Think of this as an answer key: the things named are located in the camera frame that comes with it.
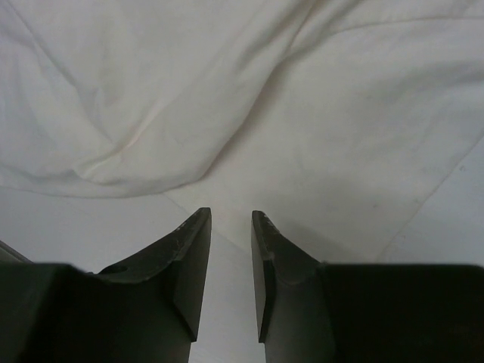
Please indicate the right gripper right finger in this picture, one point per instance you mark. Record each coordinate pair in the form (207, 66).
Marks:
(312, 311)

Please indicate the white t shirt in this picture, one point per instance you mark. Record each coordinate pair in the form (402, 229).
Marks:
(340, 119)

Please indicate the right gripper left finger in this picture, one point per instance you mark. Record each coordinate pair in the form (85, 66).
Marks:
(144, 308)

